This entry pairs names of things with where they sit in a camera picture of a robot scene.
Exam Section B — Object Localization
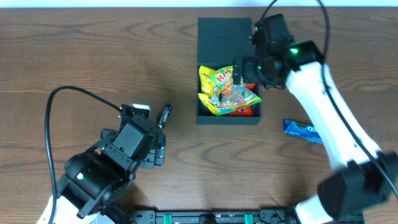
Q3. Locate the small black candy bar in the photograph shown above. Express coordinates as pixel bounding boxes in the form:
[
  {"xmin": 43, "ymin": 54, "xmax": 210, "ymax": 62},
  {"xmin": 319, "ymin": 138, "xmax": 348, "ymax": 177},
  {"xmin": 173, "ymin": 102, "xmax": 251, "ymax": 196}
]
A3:
[{"xmin": 157, "ymin": 104, "xmax": 172, "ymax": 128}]

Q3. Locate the dark green box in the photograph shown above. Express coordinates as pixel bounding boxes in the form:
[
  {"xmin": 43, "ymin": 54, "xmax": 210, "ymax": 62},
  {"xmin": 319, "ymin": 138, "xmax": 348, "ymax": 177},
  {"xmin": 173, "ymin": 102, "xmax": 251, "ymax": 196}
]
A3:
[{"xmin": 196, "ymin": 17, "xmax": 262, "ymax": 125}]

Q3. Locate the green Haribo gummy bag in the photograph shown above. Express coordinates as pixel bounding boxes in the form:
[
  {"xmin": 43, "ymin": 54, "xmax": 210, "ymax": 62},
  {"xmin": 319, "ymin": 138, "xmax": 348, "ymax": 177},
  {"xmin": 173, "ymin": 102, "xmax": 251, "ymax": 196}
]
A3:
[{"xmin": 210, "ymin": 65, "xmax": 261, "ymax": 116}]

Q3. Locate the red Hacks candy bag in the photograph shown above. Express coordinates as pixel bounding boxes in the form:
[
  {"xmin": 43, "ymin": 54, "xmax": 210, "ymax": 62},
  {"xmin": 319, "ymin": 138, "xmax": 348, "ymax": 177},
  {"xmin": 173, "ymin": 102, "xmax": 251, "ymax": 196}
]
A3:
[{"xmin": 221, "ymin": 84, "xmax": 256, "ymax": 116}]

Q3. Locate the yellow Hacks candy bag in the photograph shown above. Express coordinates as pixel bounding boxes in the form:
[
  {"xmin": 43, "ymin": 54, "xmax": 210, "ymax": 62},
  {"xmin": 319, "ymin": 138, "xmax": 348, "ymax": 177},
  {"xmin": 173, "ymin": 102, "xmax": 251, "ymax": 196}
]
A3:
[{"xmin": 198, "ymin": 66, "xmax": 222, "ymax": 116}]

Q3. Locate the blue Oreo cookie pack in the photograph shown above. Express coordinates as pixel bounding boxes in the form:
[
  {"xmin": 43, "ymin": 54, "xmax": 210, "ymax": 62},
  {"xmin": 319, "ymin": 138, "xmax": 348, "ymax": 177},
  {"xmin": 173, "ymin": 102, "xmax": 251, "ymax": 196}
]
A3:
[{"xmin": 283, "ymin": 119, "xmax": 323, "ymax": 144}]

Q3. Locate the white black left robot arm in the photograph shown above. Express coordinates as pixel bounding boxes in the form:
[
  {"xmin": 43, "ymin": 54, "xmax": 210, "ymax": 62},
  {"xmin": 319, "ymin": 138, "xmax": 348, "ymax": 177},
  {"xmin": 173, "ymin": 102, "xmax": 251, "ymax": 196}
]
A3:
[{"xmin": 38, "ymin": 104, "xmax": 172, "ymax": 223}]

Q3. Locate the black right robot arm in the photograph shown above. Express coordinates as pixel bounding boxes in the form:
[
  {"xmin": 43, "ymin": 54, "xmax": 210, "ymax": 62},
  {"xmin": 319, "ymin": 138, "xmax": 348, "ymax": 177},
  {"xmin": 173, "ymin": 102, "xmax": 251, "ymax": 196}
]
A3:
[{"xmin": 233, "ymin": 14, "xmax": 397, "ymax": 223}]

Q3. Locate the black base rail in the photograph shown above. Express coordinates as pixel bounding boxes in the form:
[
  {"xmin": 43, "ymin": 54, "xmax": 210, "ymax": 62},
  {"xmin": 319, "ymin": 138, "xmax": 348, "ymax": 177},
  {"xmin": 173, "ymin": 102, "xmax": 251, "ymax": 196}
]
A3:
[{"xmin": 121, "ymin": 207, "xmax": 301, "ymax": 224}]

